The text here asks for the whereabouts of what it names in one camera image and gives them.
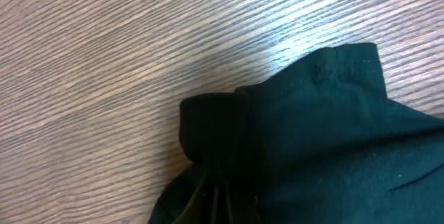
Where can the black t-shirt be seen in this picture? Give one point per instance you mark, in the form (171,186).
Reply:
(318,142)

